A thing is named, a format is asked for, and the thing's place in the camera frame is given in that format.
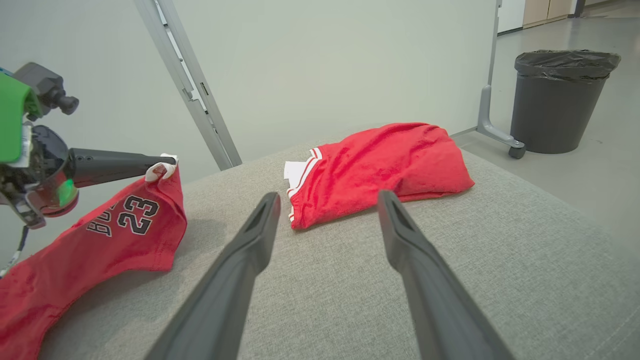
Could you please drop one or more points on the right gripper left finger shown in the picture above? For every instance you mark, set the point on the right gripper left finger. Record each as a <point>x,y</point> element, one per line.
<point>235,290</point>

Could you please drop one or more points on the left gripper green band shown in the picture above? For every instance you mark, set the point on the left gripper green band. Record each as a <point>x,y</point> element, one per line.
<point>47,160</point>

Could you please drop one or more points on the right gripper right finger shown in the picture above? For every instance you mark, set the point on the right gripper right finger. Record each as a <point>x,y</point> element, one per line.
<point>430,300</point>

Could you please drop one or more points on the red jersey with white sleeves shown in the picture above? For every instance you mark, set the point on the red jersey with white sleeves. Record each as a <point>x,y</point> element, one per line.
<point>75,260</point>

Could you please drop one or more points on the red shorts with white trim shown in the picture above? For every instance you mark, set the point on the red shorts with white trim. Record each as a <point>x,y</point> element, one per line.
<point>380,165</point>

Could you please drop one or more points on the black caster wheel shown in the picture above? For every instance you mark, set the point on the black caster wheel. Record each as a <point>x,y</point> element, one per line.
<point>517,150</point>

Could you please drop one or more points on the grey partition foot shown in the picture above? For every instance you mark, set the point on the grey partition foot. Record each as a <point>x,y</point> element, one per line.
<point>484,112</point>

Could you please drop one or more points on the dark grey trash bin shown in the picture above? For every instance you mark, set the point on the dark grey trash bin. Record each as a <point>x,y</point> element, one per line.
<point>555,115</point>

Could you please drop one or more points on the black bin bag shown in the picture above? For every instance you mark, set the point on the black bin bag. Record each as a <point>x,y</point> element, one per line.
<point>565,62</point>

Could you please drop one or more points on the wooden cabinet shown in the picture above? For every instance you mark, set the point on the wooden cabinet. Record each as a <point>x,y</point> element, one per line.
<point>547,10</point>

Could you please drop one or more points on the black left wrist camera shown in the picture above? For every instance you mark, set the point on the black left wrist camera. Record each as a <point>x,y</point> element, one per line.
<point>42,85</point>

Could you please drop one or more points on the aluminium partition post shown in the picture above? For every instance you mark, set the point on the aluminium partition post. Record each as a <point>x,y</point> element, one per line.
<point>204,107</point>

